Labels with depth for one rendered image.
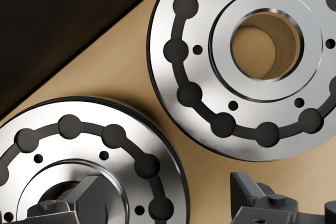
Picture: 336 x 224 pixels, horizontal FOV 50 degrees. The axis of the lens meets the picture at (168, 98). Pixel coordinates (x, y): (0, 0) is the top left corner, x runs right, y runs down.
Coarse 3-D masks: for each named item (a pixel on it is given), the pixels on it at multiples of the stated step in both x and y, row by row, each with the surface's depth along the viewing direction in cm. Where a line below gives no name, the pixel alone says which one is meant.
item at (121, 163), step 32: (0, 128) 16; (32, 128) 16; (64, 128) 16; (96, 128) 16; (128, 128) 16; (0, 160) 16; (32, 160) 16; (96, 160) 16; (128, 160) 16; (160, 160) 16; (0, 192) 16; (128, 192) 16; (160, 192) 16
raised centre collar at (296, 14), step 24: (240, 0) 15; (264, 0) 15; (288, 0) 15; (216, 24) 15; (288, 24) 16; (312, 24) 15; (216, 48) 15; (312, 48) 15; (216, 72) 15; (240, 72) 15; (288, 72) 15; (312, 72) 15; (240, 96) 16; (264, 96) 15; (288, 96) 15
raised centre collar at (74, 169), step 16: (64, 160) 16; (80, 160) 16; (32, 176) 16; (48, 176) 15; (64, 176) 15; (80, 176) 15; (112, 176) 16; (32, 192) 15; (48, 192) 16; (112, 192) 15; (16, 208) 15; (112, 208) 15; (128, 208) 16
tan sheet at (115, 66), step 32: (128, 32) 19; (256, 32) 19; (96, 64) 19; (128, 64) 19; (256, 64) 19; (32, 96) 19; (64, 96) 19; (128, 96) 19; (192, 160) 19; (224, 160) 19; (288, 160) 19; (320, 160) 19; (192, 192) 19; (224, 192) 19; (288, 192) 19; (320, 192) 19
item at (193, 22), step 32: (160, 0) 16; (192, 0) 16; (224, 0) 16; (320, 0) 16; (160, 32) 16; (192, 32) 16; (160, 64) 16; (192, 64) 16; (320, 64) 16; (160, 96) 16; (192, 96) 16; (224, 96) 16; (320, 96) 16; (192, 128) 16; (224, 128) 16; (256, 128) 16; (288, 128) 16; (320, 128) 16; (256, 160) 16
